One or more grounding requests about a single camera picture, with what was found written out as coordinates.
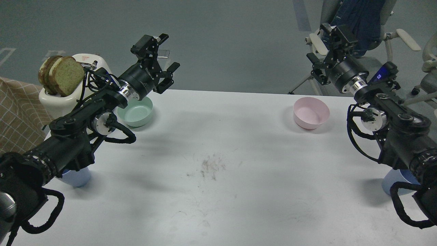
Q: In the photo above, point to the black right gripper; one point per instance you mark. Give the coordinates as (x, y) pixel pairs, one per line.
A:
(339, 66)

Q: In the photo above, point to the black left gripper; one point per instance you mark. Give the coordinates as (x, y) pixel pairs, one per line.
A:
(146, 74)

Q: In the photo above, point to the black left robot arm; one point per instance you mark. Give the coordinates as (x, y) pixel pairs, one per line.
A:
(25, 202)

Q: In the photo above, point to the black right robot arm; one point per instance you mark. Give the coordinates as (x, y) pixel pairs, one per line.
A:
(380, 115)

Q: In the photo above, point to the grey office chair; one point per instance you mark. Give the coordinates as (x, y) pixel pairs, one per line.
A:
(328, 10)

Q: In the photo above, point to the grey floor plate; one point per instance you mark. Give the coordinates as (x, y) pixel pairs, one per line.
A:
(164, 54)

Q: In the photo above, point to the blue denim jacket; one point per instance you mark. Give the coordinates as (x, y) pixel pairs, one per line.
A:
(363, 19)

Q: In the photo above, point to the mint green bowl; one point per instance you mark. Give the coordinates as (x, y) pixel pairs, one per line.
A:
(137, 113)

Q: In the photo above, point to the pink bowl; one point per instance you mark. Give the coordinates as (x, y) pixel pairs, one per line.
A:
(310, 113)

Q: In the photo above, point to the front bread slice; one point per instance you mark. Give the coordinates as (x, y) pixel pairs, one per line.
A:
(65, 75)

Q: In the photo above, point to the bread slice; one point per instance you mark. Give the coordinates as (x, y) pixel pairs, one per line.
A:
(43, 74)
(65, 75)

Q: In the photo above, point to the rear bread slice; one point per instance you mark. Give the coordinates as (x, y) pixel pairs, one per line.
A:
(43, 74)

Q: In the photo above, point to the cream white toaster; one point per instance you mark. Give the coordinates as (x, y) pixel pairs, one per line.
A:
(56, 105)

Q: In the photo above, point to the brown checkered cloth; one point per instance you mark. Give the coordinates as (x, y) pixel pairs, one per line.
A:
(22, 116)

